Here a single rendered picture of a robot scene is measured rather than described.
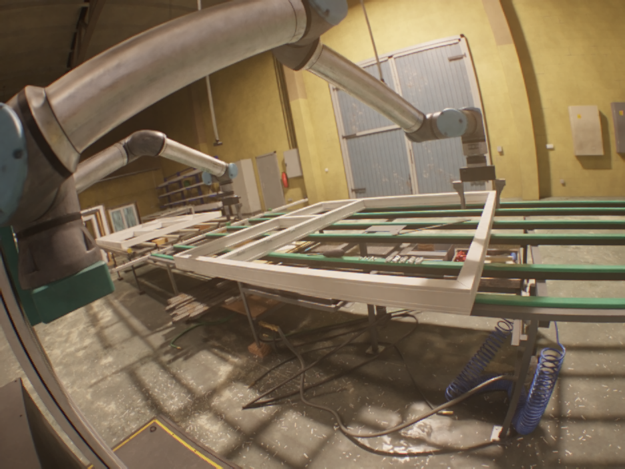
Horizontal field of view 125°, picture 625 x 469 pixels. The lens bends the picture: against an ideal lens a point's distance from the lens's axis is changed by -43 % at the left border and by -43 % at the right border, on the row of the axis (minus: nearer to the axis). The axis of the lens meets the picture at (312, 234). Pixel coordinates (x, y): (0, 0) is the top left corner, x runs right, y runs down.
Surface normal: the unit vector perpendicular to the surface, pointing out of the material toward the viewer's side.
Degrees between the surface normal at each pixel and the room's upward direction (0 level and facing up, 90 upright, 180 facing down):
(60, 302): 90
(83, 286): 90
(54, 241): 70
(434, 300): 90
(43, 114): 75
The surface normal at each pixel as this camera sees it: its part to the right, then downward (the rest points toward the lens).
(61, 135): 1.00, -0.04
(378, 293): -0.61, 0.29
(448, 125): -0.76, 0.28
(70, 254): 0.83, -0.42
